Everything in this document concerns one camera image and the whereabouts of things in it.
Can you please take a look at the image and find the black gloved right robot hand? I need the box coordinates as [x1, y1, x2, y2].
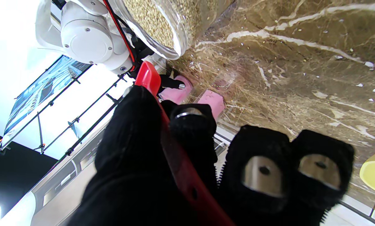
[156, 67, 186, 94]

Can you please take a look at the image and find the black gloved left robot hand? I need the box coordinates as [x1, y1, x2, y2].
[67, 85, 356, 226]

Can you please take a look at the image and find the pink plastic measuring cup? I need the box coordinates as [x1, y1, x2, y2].
[159, 75, 193, 105]

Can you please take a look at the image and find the red plastic measuring spoon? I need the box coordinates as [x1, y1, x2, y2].
[134, 61, 235, 226]

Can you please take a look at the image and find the clear jar of grain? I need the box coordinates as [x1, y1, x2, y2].
[111, 0, 238, 61]

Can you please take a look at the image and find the tall wooden cabinet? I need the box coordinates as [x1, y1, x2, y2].
[31, 126, 119, 226]

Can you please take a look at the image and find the white base cabinet row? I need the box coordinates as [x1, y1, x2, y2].
[214, 126, 375, 226]

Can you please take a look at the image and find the red black right arm cable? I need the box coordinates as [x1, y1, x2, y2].
[101, 0, 138, 73]

